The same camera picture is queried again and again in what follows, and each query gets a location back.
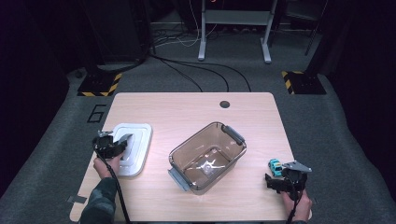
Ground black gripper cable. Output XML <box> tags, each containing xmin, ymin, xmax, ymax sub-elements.
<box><xmin>93</xmin><ymin>148</ymin><xmax>132</xmax><ymax>224</ymax></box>
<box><xmin>284</xmin><ymin>174</ymin><xmax>304</xmax><ymax>224</ymax></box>

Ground person's right hand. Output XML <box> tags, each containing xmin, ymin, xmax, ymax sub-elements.
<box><xmin>281</xmin><ymin>189</ymin><xmax>313</xmax><ymax>222</ymax></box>

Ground clear brown storage box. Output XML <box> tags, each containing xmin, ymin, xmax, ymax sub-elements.
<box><xmin>167</xmin><ymin>120</ymin><xmax>248</xmax><ymax>196</ymax></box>

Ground blue toy car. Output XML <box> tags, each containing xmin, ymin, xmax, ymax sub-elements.
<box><xmin>268</xmin><ymin>158</ymin><xmax>284</xmax><ymax>178</ymax></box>

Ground grey metal stand frame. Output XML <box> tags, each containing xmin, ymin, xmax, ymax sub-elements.
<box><xmin>197</xmin><ymin>0</ymin><xmax>279</xmax><ymax>64</ymax></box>

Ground black yellow striped base plate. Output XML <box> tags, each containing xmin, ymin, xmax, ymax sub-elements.
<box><xmin>77</xmin><ymin>72</ymin><xmax>123</xmax><ymax>97</ymax></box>
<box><xmin>281</xmin><ymin>70</ymin><xmax>327</xmax><ymax>95</ymax></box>

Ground person's left hand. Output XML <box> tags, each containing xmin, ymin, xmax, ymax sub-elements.
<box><xmin>92</xmin><ymin>153</ymin><xmax>124</xmax><ymax>180</ymax></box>

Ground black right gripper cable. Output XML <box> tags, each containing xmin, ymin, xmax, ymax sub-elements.
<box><xmin>284</xmin><ymin>174</ymin><xmax>304</xmax><ymax>224</ymax></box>

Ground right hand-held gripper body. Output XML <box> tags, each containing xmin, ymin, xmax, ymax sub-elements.
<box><xmin>278</xmin><ymin>160</ymin><xmax>313</xmax><ymax>201</ymax></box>

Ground white floor cables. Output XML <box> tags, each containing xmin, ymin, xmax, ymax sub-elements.
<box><xmin>153</xmin><ymin>0</ymin><xmax>219</xmax><ymax>49</ymax></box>

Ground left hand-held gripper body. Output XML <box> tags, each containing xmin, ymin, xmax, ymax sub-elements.
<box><xmin>92</xmin><ymin>130</ymin><xmax>120</xmax><ymax>160</ymax></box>

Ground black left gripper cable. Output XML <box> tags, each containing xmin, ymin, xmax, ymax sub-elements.
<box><xmin>93</xmin><ymin>148</ymin><xmax>132</xmax><ymax>224</ymax></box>

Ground white lid with grey handle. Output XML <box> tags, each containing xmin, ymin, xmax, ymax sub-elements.
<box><xmin>111</xmin><ymin>122</ymin><xmax>154</xmax><ymax>178</ymax></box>

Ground dark cabinet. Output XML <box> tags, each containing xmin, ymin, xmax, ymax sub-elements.
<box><xmin>80</xmin><ymin>0</ymin><xmax>154</xmax><ymax>64</ymax></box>

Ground black floor cable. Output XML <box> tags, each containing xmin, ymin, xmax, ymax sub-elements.
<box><xmin>150</xmin><ymin>54</ymin><xmax>204</xmax><ymax>93</ymax></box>
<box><xmin>162</xmin><ymin>57</ymin><xmax>252</xmax><ymax>93</ymax></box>

